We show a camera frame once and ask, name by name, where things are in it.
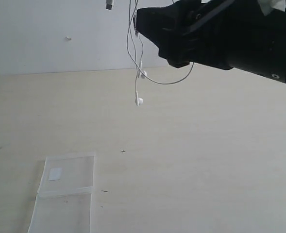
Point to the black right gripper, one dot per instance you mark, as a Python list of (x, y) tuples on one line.
[(226, 34)]

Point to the white wired earphones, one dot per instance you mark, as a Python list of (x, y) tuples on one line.
[(132, 52)]

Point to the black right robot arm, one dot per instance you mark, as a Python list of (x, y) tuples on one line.
[(249, 35)]

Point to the clear plastic storage box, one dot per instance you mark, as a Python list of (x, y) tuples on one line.
[(63, 199)]

